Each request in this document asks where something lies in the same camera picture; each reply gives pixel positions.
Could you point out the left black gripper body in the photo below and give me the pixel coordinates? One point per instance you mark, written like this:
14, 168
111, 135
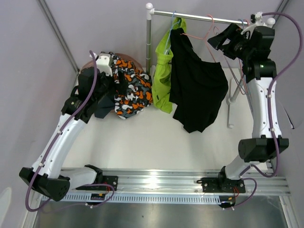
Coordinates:
109, 85

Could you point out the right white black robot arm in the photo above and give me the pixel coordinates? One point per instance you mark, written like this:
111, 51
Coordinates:
260, 72

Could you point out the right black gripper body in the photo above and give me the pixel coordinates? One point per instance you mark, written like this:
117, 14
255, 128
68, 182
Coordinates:
237, 46

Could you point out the pink hanger with navy shorts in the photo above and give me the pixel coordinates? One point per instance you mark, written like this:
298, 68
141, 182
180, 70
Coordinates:
238, 82

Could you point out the light blue hanger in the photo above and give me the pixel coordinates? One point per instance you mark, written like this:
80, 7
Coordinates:
173, 24

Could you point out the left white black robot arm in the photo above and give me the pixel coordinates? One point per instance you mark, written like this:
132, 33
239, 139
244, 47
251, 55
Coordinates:
45, 175

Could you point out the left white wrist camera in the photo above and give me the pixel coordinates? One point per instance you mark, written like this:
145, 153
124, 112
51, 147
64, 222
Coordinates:
103, 63

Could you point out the aluminium extrusion rail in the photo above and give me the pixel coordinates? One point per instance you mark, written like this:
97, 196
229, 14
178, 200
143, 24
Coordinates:
153, 181

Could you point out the translucent pink plastic basket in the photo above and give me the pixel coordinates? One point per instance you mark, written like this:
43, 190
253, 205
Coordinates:
133, 61

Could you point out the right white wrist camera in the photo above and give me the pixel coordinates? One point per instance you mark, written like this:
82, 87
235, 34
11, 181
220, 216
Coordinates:
256, 20

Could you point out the white metal clothes rack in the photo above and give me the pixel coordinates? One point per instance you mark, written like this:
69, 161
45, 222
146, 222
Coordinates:
150, 11

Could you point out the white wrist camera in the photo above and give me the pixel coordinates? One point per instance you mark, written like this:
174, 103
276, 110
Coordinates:
256, 20
103, 63

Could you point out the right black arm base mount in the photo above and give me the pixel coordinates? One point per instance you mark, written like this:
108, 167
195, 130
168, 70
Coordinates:
221, 184

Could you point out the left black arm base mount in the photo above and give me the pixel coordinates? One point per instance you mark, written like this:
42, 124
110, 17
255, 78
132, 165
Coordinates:
100, 186

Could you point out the pink hanger with black shorts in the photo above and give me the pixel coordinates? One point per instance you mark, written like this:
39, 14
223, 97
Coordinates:
205, 37

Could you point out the black shorts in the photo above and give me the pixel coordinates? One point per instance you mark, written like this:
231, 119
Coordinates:
197, 87

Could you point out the lime green shorts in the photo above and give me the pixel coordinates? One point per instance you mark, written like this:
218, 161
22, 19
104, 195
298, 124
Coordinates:
161, 85

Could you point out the camouflage patterned shorts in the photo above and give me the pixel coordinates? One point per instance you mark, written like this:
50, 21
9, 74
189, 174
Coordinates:
133, 88

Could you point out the dark navy shorts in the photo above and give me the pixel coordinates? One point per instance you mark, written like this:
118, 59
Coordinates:
104, 107

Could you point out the grey slotted cable duct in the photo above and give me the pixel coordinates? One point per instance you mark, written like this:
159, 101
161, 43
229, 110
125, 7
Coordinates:
143, 198

